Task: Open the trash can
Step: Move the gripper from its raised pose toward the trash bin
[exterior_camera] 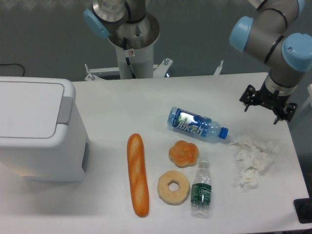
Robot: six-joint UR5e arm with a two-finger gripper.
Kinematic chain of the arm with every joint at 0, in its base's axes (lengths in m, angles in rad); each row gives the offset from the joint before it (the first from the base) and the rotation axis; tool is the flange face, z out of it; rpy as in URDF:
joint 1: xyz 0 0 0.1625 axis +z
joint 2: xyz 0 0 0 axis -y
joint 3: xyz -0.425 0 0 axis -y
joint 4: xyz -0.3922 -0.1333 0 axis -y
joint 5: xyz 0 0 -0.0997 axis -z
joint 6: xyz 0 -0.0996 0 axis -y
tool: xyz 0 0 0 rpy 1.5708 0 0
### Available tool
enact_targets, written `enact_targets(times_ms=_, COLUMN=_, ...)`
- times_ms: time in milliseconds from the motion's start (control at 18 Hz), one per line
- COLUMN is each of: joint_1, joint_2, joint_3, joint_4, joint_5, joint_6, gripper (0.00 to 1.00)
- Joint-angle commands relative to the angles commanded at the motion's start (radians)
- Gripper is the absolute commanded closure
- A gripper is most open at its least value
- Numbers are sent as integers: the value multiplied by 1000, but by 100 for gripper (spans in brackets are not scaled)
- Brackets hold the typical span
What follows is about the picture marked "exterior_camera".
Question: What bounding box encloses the black floor cable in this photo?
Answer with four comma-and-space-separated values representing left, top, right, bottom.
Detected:
0, 63, 25, 77

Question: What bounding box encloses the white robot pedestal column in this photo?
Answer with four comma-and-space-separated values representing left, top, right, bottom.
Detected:
109, 13, 160, 79

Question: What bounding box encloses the black device at edge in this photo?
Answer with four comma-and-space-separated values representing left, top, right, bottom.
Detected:
293, 198, 312, 224

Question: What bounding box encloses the blue-label drink bottle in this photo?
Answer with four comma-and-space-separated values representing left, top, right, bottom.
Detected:
167, 107, 229, 143

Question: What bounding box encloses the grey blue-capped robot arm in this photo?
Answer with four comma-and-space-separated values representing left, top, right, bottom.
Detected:
83, 0, 312, 121

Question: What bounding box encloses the white plastic trash can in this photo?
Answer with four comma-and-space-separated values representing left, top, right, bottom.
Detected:
0, 77, 90, 182

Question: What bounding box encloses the pale ring doughnut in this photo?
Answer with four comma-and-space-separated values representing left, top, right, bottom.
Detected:
157, 170, 190, 205

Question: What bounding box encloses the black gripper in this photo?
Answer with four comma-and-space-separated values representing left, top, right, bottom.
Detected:
239, 85, 297, 125

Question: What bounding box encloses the crumpled white tissue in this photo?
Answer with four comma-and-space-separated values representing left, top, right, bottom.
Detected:
228, 135, 281, 192

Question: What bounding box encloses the white metal base frame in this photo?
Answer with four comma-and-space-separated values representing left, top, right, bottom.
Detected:
84, 58, 225, 81

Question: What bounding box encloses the long orange baguette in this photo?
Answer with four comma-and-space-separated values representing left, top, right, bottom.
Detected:
127, 134, 149, 217

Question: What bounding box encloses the braided orange bun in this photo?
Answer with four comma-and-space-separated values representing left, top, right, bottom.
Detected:
168, 140, 199, 168

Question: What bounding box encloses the black pedestal cable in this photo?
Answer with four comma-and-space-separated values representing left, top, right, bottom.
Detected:
122, 38, 137, 79

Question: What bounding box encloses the green-label water bottle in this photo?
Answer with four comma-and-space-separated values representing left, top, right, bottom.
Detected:
191, 157, 212, 218

